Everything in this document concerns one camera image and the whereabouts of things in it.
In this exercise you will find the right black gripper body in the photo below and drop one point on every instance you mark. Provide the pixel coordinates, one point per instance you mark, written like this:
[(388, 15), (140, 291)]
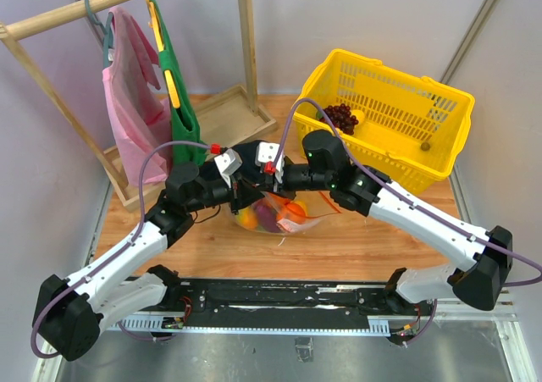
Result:
[(289, 182)]

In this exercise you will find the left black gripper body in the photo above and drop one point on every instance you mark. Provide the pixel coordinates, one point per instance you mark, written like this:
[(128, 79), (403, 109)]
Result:
[(236, 196)]

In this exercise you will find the orange tangerine fruit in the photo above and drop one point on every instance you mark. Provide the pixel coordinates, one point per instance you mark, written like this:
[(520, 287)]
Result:
[(297, 212)]

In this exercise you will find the clear zip top bag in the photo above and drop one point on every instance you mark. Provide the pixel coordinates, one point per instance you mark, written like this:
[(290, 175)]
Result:
[(277, 215)]

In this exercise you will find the mango fruit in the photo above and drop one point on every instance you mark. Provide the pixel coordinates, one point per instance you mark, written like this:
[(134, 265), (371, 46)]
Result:
[(247, 218)]

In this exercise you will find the purple eggplant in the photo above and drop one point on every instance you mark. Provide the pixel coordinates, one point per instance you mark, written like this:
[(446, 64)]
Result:
[(266, 217)]

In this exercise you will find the orange tangerines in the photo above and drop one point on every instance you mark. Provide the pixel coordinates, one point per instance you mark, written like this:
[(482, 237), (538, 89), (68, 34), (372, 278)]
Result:
[(278, 203)]

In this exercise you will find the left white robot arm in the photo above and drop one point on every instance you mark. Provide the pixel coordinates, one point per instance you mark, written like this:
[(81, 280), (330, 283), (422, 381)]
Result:
[(71, 313)]

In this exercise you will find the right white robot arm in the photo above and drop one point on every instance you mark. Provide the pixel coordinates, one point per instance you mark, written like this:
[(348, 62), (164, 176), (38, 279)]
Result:
[(479, 260)]

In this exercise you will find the dark navy cloth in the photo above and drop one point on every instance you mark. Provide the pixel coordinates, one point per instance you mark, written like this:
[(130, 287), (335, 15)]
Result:
[(254, 162)]

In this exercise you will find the wooden clothes rack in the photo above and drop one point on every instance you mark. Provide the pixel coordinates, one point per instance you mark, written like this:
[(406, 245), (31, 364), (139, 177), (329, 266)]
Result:
[(229, 118)]

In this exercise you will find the green shirt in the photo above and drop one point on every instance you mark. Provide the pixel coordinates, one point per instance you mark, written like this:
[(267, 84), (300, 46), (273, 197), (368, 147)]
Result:
[(184, 123)]

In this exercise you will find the purple grape bunch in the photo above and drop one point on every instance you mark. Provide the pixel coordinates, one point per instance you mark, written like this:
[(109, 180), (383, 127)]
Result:
[(340, 116)]

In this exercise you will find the yellow lemon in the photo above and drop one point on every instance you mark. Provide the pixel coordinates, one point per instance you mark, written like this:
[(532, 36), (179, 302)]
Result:
[(357, 116)]

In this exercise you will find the pink shirt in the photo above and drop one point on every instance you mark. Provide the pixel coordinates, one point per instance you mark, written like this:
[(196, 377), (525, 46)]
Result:
[(140, 121)]

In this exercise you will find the yellow plastic basket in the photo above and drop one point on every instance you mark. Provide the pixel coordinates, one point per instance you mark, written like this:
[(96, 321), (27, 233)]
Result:
[(415, 127)]

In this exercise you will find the yellow clothes hanger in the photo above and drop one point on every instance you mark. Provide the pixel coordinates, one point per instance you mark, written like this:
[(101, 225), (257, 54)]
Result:
[(154, 23)]

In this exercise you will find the teal clothes hanger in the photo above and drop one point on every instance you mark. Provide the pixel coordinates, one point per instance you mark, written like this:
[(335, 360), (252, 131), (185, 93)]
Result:
[(104, 33)]

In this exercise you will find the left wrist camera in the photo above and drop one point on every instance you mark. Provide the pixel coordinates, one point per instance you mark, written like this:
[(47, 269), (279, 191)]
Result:
[(228, 162)]

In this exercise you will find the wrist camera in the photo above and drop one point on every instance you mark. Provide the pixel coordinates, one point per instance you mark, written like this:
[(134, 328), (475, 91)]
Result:
[(228, 162), (268, 153)]

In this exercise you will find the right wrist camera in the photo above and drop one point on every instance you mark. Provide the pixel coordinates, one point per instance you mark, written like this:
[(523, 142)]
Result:
[(268, 153)]

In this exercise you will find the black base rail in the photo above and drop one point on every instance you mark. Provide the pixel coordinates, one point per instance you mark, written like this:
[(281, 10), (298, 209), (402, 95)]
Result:
[(273, 305)]

